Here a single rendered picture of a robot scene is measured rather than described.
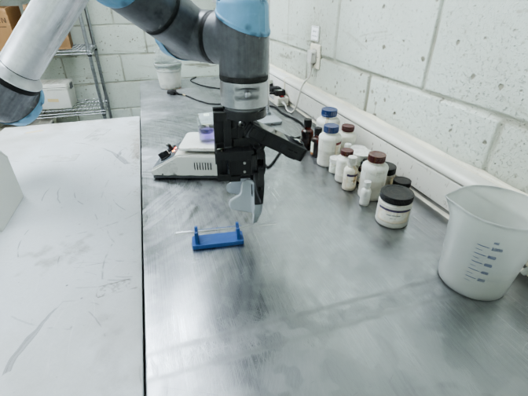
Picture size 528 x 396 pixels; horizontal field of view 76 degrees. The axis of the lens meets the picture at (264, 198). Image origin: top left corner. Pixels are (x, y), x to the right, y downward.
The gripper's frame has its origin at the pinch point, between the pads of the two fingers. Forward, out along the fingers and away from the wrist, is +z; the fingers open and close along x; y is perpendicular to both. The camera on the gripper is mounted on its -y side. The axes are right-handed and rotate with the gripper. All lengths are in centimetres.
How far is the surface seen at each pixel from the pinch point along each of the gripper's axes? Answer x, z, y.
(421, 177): -9.2, 0.7, -40.8
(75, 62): -266, 14, 108
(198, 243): 1.4, 5.5, 11.4
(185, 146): -29.7, -1.8, 13.6
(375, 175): -9.2, -0.7, -28.8
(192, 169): -27.9, 3.8, 12.5
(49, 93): -232, 31, 122
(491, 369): 33.3, 6.0, -25.7
